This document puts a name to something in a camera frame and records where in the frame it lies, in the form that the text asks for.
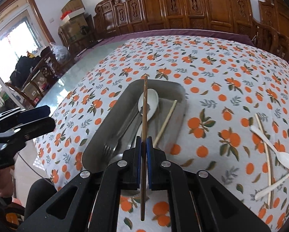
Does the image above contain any carved wooden armchair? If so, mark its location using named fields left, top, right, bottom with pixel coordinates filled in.
left=258, top=0, right=289, bottom=61

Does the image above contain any brown wooden chopstick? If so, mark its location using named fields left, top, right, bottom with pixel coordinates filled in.
left=140, top=75, right=148, bottom=221

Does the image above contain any person's left forearm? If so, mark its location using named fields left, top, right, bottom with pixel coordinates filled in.
left=0, top=193, right=26, bottom=232

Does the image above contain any white plastic spoon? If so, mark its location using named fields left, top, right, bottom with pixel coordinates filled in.
left=250, top=125, right=289, bottom=170
left=254, top=168, right=289, bottom=200
left=138, top=89, right=159, bottom=122

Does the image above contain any metal spoon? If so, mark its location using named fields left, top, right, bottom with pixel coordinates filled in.
left=111, top=111, right=145, bottom=165

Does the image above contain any person's left hand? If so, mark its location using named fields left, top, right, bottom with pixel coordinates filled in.
left=0, top=169, right=14, bottom=199

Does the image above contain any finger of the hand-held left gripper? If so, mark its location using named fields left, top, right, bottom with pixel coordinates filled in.
left=12, top=117, right=56, bottom=142
left=12, top=106, right=51, bottom=126

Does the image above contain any rectangular metal tray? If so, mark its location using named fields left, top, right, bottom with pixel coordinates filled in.
left=81, top=79, right=186, bottom=196

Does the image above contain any white plastic bag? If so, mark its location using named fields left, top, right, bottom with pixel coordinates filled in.
left=50, top=42, right=70, bottom=63

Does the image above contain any person's leg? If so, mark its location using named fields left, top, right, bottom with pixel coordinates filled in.
left=25, top=179, right=59, bottom=223

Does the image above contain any brown cardboard box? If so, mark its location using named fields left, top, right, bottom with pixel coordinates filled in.
left=61, top=0, right=85, bottom=15

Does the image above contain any metal fork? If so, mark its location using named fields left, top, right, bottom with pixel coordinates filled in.
left=103, top=106, right=141, bottom=159

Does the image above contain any wooden framed window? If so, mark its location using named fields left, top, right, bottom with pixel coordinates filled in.
left=0, top=5, right=42, bottom=107

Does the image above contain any purple sofa cushion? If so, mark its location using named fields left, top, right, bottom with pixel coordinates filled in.
left=96, top=28, right=256, bottom=46

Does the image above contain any dark wooden chair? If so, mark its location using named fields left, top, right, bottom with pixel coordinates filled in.
left=58, top=25, right=96, bottom=51

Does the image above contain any light bamboo chopstick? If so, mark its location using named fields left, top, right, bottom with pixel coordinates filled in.
left=154, top=100, right=178, bottom=145
left=254, top=113, right=274, bottom=208

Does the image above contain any large printed cardboard box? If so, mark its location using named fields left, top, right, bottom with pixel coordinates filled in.
left=60, top=14, right=94, bottom=46

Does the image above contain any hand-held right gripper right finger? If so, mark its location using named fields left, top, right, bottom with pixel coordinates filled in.
left=146, top=136, right=272, bottom=232

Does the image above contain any red and white box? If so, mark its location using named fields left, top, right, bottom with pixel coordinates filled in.
left=60, top=7, right=85, bottom=22

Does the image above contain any carved wooden sofa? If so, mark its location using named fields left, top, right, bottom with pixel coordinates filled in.
left=93, top=0, right=289, bottom=61

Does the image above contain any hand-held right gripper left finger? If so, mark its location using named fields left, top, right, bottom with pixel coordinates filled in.
left=17, top=136, right=145, bottom=232

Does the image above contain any black bag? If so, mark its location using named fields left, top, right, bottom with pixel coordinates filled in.
left=10, top=55, right=42, bottom=87

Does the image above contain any wooden lattice chair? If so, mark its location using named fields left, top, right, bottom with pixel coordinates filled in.
left=5, top=46, right=72, bottom=107

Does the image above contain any orange print tablecloth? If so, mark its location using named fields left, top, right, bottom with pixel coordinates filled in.
left=34, top=35, right=289, bottom=232

